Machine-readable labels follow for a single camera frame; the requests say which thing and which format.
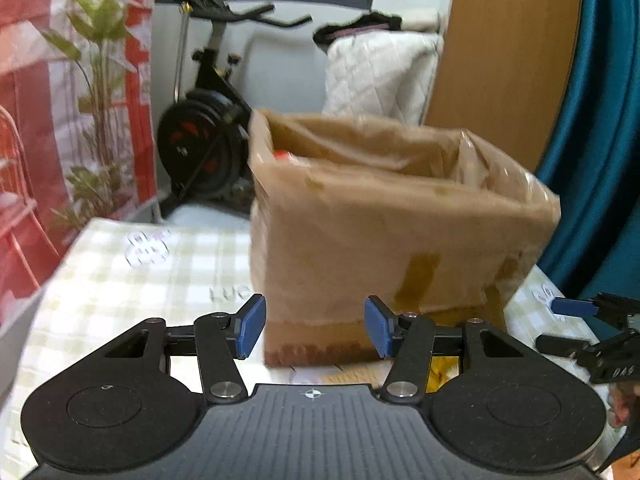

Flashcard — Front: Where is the yellow chip bag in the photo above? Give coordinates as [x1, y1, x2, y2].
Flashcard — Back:
[425, 356, 459, 393]

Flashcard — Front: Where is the orange red snack bag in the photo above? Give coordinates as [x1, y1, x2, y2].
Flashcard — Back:
[273, 151, 299, 162]

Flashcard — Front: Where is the person right hand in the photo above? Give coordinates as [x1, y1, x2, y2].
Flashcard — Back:
[608, 382, 640, 428]

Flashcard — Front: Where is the cardboard box with plastic liner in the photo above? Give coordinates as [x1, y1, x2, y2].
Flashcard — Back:
[250, 110, 561, 366]

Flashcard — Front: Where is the black exercise bike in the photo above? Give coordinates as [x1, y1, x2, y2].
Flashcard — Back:
[156, 0, 312, 218]

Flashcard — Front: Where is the white quilted blanket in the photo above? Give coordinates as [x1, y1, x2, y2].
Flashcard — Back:
[316, 8, 444, 126]

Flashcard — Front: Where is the red printed backdrop cloth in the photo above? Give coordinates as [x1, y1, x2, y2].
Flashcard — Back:
[1, 0, 157, 320]

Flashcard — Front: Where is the black garment with pink trim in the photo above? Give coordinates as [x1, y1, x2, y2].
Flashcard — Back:
[312, 12, 402, 48]

